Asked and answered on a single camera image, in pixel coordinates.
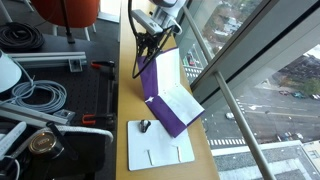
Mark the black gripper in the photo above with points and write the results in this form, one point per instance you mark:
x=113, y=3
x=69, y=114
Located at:
x=148, y=42

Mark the purple paper folder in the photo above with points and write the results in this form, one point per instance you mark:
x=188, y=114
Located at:
x=165, y=96

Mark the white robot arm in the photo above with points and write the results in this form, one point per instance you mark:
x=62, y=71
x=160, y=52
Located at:
x=162, y=18

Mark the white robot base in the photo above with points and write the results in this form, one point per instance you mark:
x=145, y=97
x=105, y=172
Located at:
x=10, y=72

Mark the black orange clamp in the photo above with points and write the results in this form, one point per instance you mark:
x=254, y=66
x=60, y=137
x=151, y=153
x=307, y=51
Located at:
x=107, y=67
x=107, y=118

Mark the aluminium extrusion bar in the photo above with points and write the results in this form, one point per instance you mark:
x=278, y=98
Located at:
x=75, y=61
x=31, y=117

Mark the black staple remover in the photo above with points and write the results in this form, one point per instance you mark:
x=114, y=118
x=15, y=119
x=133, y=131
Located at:
x=144, y=125

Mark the orange chair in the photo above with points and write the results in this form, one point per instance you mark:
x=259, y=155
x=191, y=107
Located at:
x=74, y=13

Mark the white board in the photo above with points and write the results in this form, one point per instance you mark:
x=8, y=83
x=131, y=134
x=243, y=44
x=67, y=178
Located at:
x=156, y=147

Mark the round gold lid tin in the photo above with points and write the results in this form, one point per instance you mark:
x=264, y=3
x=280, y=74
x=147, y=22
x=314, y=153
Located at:
x=45, y=145

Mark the metal window handrail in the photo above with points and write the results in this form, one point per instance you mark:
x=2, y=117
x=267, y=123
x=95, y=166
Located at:
x=240, y=119

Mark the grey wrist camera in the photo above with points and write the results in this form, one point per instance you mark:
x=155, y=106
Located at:
x=147, y=22

